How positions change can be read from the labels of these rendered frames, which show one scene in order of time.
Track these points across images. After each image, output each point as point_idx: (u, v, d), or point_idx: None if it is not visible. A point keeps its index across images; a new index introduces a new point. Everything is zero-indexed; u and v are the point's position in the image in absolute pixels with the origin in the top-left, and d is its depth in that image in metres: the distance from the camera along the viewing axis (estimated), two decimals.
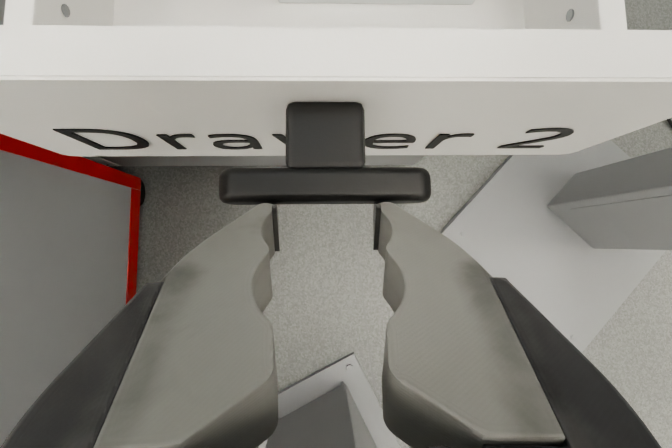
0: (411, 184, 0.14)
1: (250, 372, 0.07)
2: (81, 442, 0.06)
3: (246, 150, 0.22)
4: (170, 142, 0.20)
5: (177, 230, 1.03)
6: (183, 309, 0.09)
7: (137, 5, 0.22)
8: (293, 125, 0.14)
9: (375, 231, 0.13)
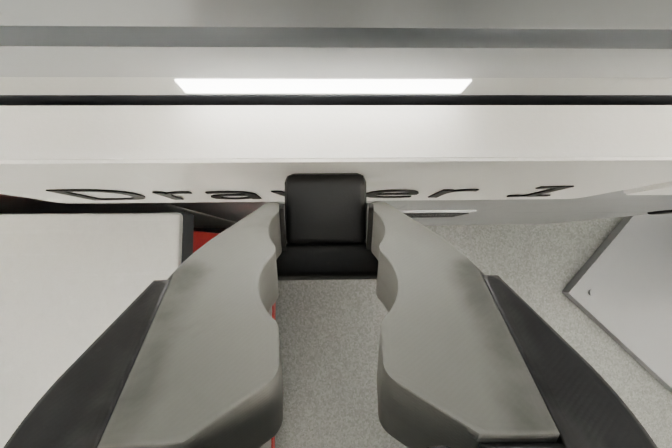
0: None
1: (255, 371, 0.07)
2: (87, 438, 0.06)
3: None
4: None
5: (302, 288, 1.02)
6: (189, 307, 0.09)
7: None
8: None
9: (368, 230, 0.13)
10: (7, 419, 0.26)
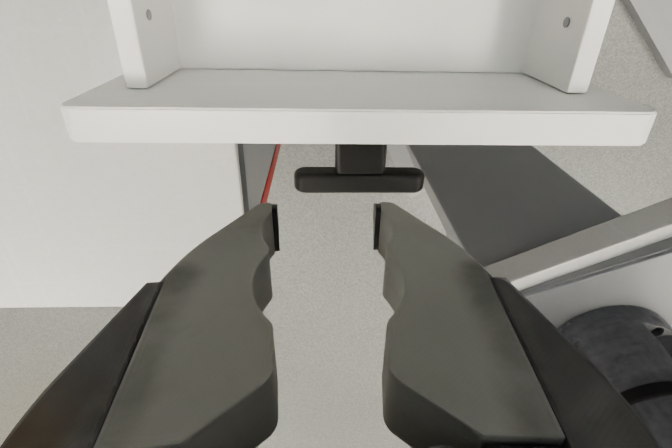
0: None
1: (250, 372, 0.07)
2: (81, 442, 0.06)
3: None
4: None
5: None
6: (183, 309, 0.09)
7: None
8: None
9: (375, 231, 0.13)
10: None
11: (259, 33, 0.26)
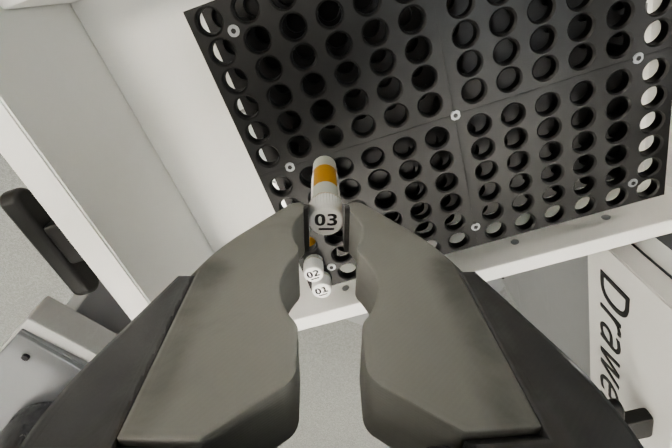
0: None
1: (272, 373, 0.07)
2: (108, 428, 0.06)
3: (597, 323, 0.38)
4: (610, 315, 0.35)
5: None
6: (211, 304, 0.09)
7: None
8: (643, 423, 0.33)
9: (345, 232, 0.13)
10: None
11: (150, 78, 0.26)
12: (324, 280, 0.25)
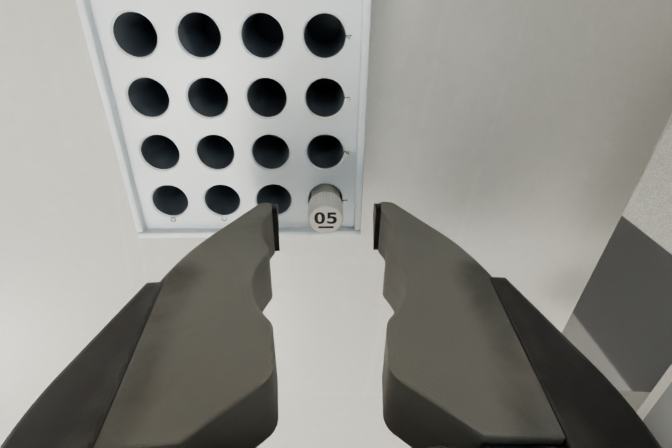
0: None
1: (250, 372, 0.07)
2: (81, 442, 0.06)
3: None
4: None
5: None
6: (183, 309, 0.09)
7: None
8: None
9: (375, 231, 0.13)
10: None
11: None
12: None
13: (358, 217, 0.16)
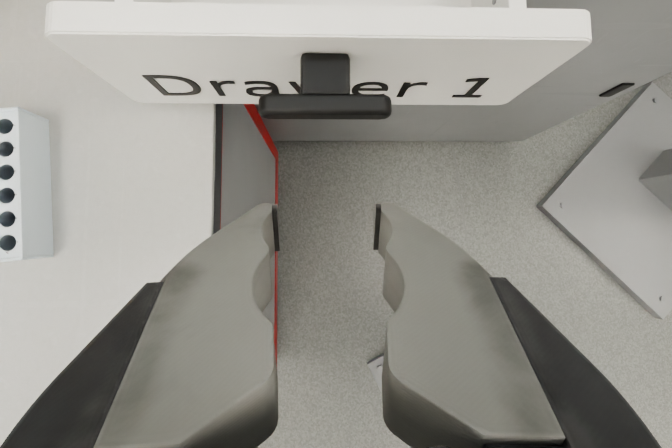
0: None
1: (250, 372, 0.07)
2: (81, 442, 0.06)
3: None
4: None
5: (301, 200, 1.13)
6: (183, 309, 0.09)
7: None
8: None
9: (375, 231, 0.13)
10: (94, 134, 0.37)
11: None
12: None
13: (30, 255, 0.33)
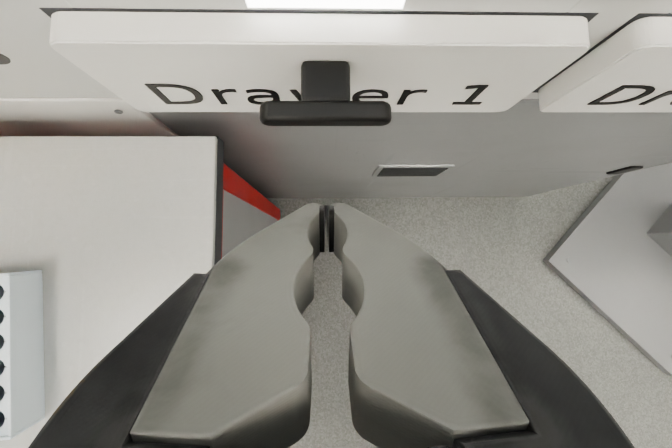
0: None
1: (284, 374, 0.07)
2: (121, 422, 0.06)
3: None
4: (656, 98, 0.29)
5: None
6: (225, 303, 0.09)
7: None
8: None
9: (330, 233, 0.13)
10: (89, 284, 0.35)
11: None
12: None
13: (19, 430, 0.31)
